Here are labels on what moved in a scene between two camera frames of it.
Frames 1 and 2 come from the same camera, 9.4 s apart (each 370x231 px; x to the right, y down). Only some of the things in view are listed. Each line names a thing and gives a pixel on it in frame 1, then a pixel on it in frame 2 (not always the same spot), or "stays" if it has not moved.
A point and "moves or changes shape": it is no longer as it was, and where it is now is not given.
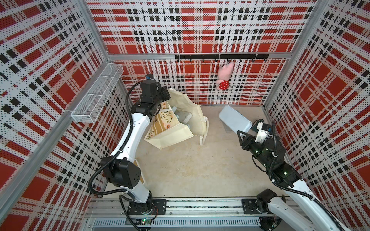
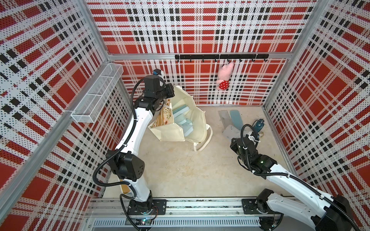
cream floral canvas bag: x=179 y=118 moves or changes shape
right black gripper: x=247 y=141 → x=233 y=145
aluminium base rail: x=184 y=215 stays
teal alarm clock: x=254 y=128 stays
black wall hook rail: x=246 y=56 stays
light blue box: x=235 y=120 → x=230 y=132
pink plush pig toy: x=224 y=75 stays
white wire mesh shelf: x=87 y=110 stays
